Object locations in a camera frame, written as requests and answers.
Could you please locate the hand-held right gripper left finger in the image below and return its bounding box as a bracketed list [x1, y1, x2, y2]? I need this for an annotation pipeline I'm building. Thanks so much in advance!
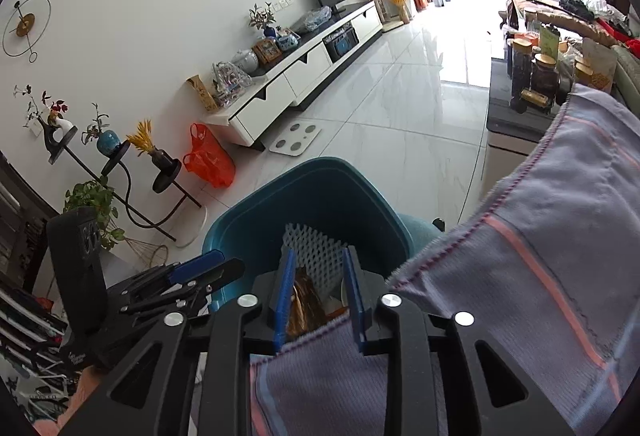
[57, 249, 298, 436]

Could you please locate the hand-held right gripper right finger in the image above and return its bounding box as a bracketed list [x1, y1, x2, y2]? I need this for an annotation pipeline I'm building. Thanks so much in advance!
[341, 246, 576, 436]

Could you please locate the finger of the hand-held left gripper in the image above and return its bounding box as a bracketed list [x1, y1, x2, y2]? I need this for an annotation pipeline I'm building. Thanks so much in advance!
[165, 249, 227, 285]
[120, 259, 246, 318]

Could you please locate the brown packet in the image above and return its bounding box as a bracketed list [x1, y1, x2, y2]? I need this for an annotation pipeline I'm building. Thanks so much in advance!
[287, 266, 328, 339]

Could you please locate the white foam net sleeve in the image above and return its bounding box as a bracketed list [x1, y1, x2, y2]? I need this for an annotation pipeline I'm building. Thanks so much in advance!
[282, 222, 349, 289]

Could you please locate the teal plastic bin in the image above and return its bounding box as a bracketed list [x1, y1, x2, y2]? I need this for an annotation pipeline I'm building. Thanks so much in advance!
[201, 157, 438, 317]

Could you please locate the green potted plant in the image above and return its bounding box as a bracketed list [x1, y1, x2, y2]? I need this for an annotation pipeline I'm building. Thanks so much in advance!
[62, 176, 126, 252]

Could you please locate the dark shelf rack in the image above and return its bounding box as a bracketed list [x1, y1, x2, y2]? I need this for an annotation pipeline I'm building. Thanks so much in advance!
[0, 151, 68, 417]

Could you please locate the red plastic bag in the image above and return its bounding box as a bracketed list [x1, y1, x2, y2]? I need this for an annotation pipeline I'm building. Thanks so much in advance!
[181, 123, 237, 189]

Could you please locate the black plant stand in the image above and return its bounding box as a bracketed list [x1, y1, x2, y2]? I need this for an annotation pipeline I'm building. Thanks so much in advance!
[42, 123, 208, 249]

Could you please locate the dark vase with yellow wheat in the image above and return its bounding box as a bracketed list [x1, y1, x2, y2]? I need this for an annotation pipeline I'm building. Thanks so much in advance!
[125, 119, 173, 169]

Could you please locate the blue vase with plant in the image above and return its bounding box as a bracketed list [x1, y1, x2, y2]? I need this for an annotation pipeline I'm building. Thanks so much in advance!
[81, 103, 121, 157]

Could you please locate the white bathroom scale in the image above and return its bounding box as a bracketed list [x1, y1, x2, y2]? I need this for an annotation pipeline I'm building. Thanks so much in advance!
[268, 123, 323, 156]

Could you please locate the white vase with red flowers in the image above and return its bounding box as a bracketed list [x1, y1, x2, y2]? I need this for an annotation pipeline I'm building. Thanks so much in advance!
[14, 84, 71, 132]

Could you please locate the yellow patterned box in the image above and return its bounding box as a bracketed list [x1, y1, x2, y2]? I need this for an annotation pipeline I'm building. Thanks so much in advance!
[186, 74, 219, 113]

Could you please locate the glass ship model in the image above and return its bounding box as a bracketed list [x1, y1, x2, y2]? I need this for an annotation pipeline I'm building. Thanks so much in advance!
[211, 60, 253, 107]

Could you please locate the white ceramic jar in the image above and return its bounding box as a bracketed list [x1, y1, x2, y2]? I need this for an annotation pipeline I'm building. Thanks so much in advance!
[232, 49, 260, 74]

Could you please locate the purple striped tablecloth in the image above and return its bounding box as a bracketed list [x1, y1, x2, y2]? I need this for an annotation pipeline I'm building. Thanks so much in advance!
[248, 84, 640, 436]

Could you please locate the white TV cabinet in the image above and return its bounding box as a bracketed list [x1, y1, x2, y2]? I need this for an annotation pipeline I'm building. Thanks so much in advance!
[200, 0, 385, 152]

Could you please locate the dark coffee table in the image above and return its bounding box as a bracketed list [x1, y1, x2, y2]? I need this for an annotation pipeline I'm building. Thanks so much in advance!
[482, 56, 566, 177]

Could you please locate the blue vase with branches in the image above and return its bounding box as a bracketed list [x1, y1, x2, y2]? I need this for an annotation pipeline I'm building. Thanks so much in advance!
[248, 3, 278, 40]

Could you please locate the clear plastic bag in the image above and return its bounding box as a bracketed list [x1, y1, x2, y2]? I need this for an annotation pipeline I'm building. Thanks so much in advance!
[291, 6, 333, 33]

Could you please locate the gold tin box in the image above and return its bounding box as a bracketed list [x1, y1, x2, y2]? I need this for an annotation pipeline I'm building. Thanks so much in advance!
[520, 89, 553, 109]

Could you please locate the green packet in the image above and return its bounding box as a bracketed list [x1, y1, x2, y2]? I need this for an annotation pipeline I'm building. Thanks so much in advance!
[539, 25, 561, 62]

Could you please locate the beige paper bag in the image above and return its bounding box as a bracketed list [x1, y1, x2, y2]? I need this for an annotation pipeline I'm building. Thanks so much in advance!
[580, 36, 621, 94]

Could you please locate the pile of white clothes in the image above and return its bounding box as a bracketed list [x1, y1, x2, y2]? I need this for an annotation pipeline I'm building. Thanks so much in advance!
[587, 0, 626, 20]

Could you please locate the wooden picture frame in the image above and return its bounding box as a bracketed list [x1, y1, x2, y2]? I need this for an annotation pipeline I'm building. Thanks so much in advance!
[251, 38, 281, 64]

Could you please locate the round wire wall clock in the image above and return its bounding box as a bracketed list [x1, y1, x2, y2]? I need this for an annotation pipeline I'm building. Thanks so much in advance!
[2, 0, 52, 64]

